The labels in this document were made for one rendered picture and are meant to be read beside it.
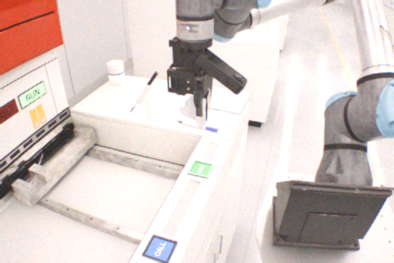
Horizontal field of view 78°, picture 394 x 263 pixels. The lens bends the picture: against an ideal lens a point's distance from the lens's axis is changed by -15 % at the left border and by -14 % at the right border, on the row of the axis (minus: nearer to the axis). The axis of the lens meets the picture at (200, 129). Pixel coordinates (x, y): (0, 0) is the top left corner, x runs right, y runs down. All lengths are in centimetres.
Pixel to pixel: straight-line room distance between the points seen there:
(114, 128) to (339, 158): 74
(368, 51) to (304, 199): 36
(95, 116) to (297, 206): 74
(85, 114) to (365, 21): 94
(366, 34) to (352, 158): 29
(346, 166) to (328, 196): 8
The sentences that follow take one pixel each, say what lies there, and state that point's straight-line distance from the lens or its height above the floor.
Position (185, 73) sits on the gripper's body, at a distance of 58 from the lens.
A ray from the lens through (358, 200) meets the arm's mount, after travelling 70.
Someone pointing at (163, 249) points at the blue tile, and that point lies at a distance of 59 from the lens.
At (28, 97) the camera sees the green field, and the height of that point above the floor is 110.
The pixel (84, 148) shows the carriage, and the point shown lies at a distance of 105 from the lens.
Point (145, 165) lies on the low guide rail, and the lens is 96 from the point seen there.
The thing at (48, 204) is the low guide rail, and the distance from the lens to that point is 92.
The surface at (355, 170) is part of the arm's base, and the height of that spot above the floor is 106.
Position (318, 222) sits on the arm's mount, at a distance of 72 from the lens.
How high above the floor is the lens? 146
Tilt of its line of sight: 33 degrees down
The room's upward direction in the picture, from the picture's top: straight up
